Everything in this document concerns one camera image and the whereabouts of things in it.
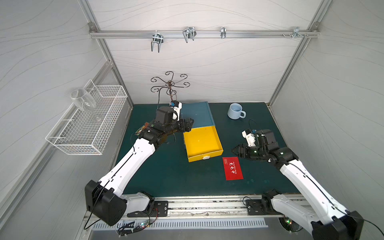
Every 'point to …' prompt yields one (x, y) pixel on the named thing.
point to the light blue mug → (235, 111)
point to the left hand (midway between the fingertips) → (188, 119)
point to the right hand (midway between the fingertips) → (234, 151)
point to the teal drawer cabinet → (200, 112)
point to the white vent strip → (114, 225)
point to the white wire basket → (88, 132)
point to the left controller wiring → (132, 227)
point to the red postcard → (233, 170)
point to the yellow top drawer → (202, 142)
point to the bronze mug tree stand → (170, 84)
